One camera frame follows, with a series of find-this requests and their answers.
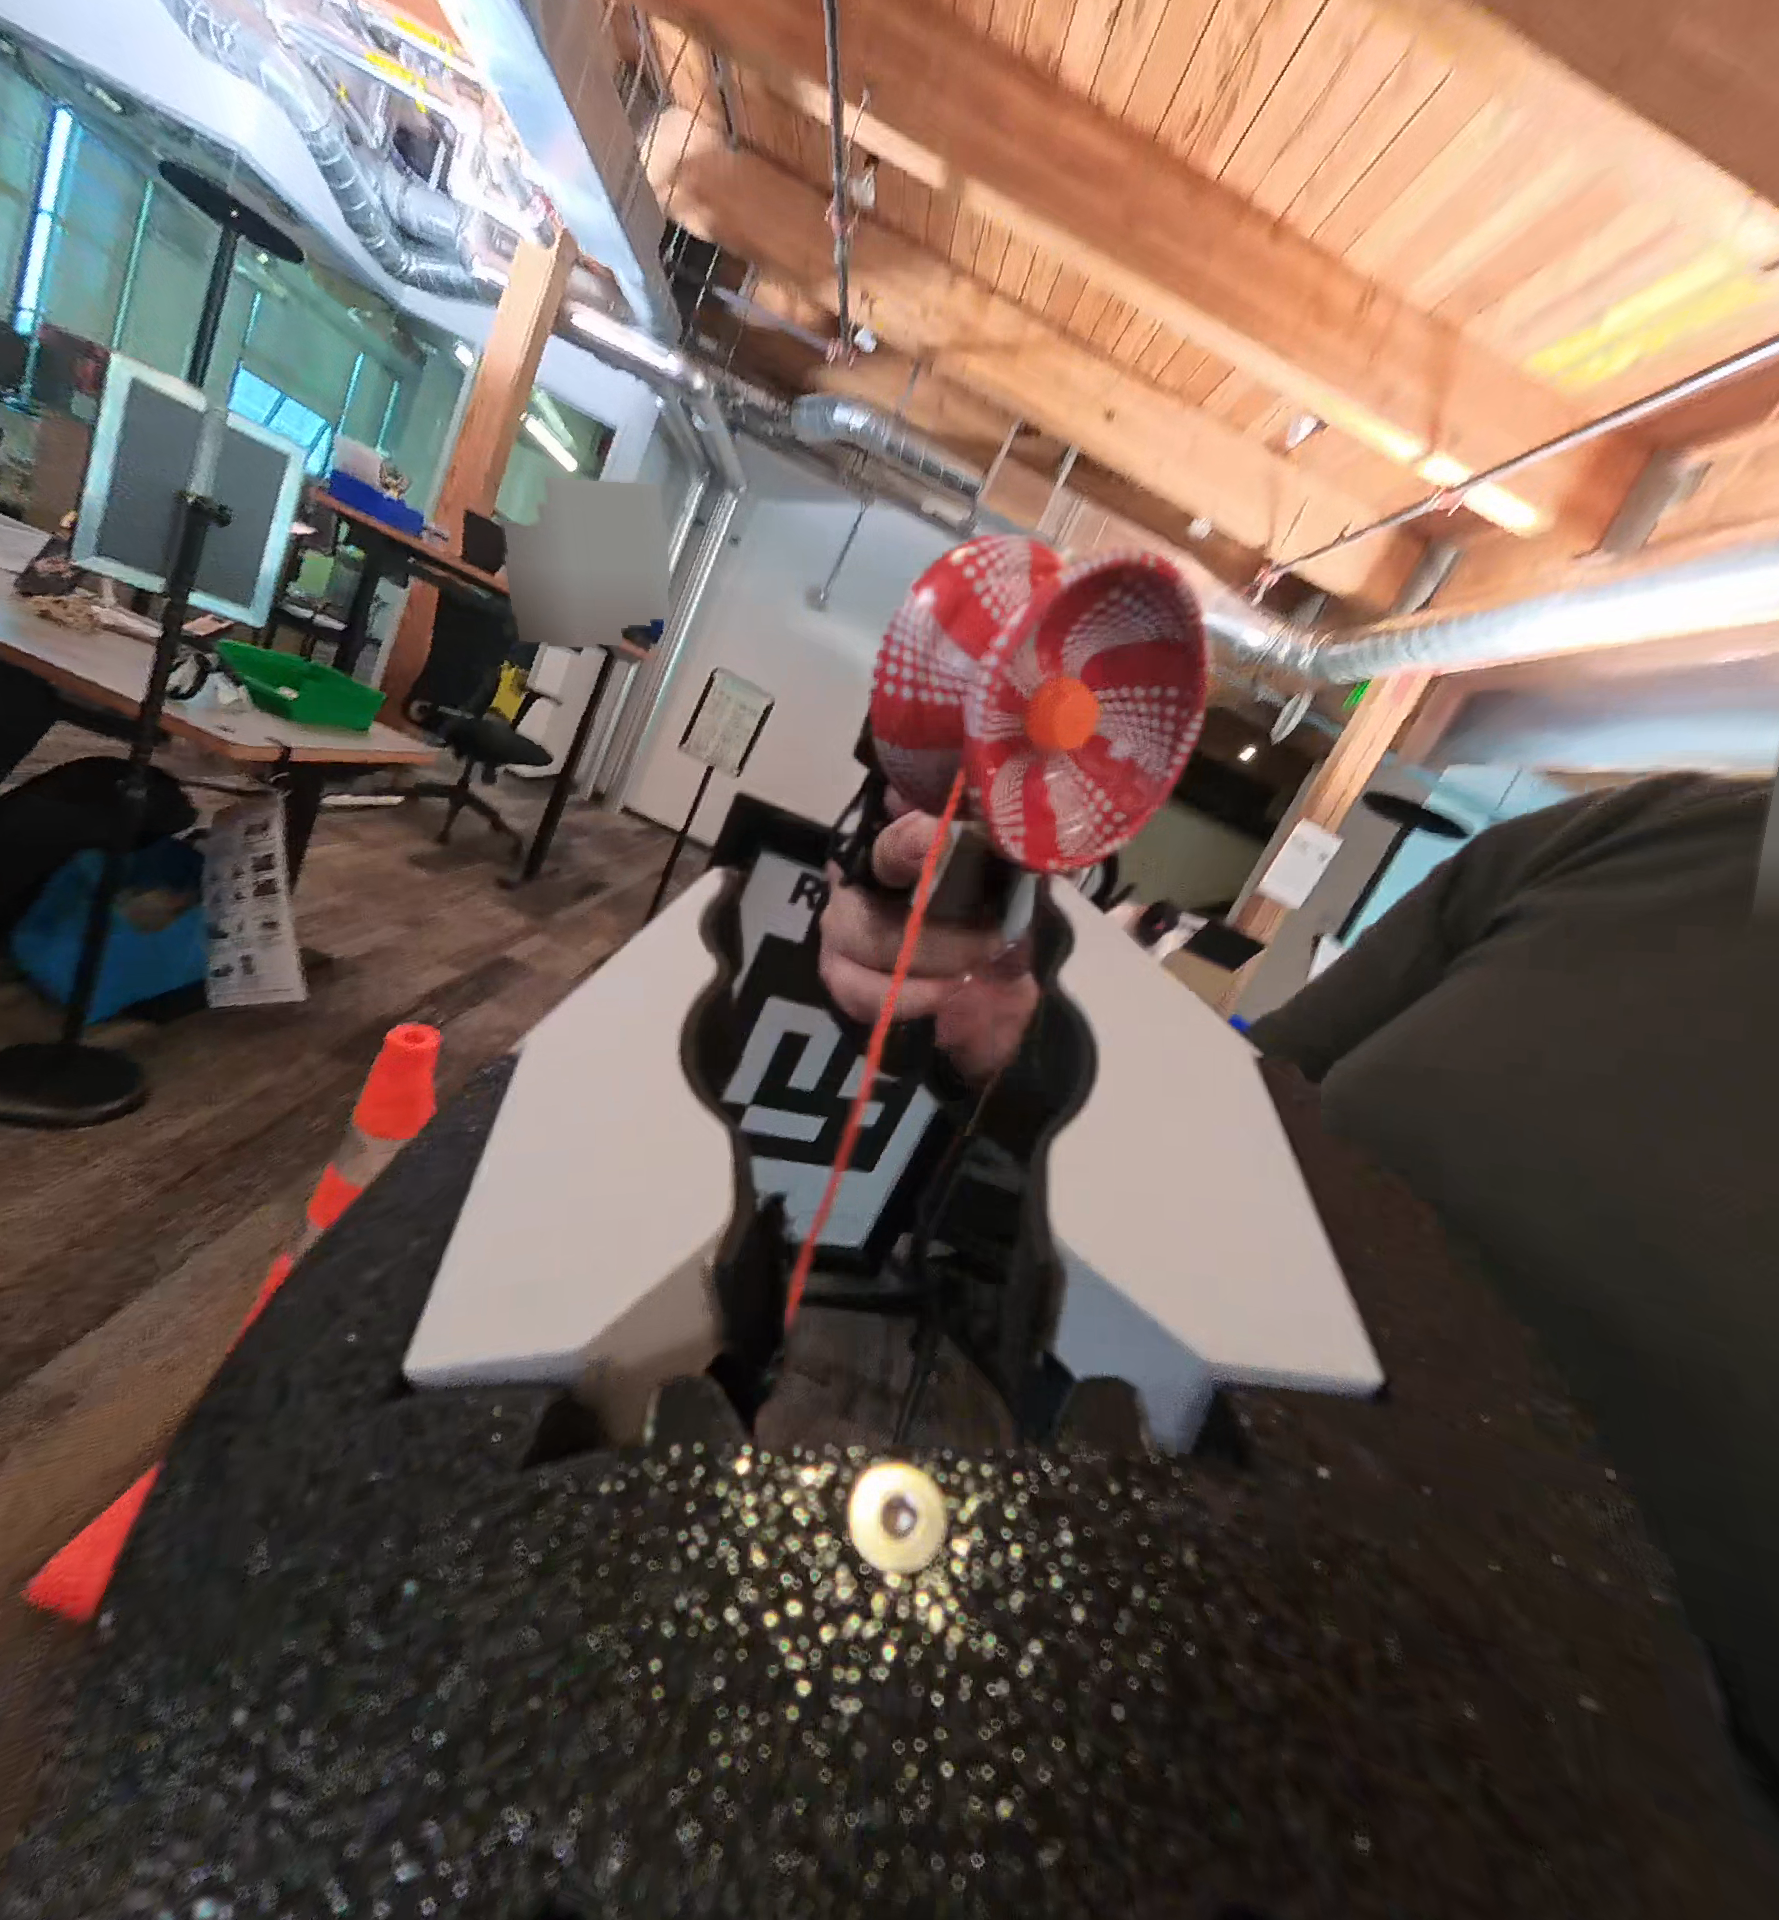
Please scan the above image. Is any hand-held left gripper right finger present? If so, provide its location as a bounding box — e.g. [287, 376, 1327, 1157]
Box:
[1034, 897, 1385, 1448]

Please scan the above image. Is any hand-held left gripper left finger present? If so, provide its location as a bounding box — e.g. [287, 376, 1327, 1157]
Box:
[412, 870, 756, 1440]

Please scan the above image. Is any orange yo-yo string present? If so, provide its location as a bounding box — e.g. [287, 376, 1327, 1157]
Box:
[778, 768, 981, 1332]

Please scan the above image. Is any red white yo-yo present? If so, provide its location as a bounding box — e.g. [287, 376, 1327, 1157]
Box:
[868, 532, 1217, 876]

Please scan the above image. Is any person's right hand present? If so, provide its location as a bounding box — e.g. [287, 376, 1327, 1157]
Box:
[820, 811, 1050, 1086]

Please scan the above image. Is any white sign stand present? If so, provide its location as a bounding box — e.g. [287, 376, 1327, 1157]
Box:
[640, 663, 778, 916]

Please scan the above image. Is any black framed floor sign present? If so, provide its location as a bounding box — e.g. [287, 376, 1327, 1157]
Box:
[694, 795, 1059, 1325]

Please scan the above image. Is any orange striped traffic cone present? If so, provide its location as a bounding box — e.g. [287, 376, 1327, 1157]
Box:
[20, 1020, 445, 1629]

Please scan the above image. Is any printed paper sheet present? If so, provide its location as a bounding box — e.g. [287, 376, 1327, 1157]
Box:
[207, 795, 308, 1010]

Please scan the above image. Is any black office chair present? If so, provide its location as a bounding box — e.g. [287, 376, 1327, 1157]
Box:
[405, 588, 573, 856]

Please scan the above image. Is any brown wooden table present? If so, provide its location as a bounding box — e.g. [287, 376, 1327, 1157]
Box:
[304, 478, 663, 889]

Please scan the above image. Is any blue bag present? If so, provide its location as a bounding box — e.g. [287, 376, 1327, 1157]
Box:
[9, 833, 214, 1030]

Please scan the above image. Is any green tray bin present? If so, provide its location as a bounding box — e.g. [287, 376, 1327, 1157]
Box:
[214, 642, 390, 737]

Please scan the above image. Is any black bag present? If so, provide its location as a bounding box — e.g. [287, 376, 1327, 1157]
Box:
[0, 648, 205, 943]

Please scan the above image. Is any white side table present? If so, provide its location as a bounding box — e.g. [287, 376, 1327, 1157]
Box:
[0, 511, 455, 902]

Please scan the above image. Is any black floor lamp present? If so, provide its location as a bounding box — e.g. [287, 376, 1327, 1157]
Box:
[160, 156, 308, 394]

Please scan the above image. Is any narrow silver air duct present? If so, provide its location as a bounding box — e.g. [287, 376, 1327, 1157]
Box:
[797, 388, 1779, 700]

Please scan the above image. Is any wooden post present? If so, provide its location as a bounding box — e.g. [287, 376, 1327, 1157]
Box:
[371, 227, 580, 711]

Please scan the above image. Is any silver spiral air duct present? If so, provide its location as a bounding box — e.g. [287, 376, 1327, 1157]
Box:
[167, 0, 528, 302]

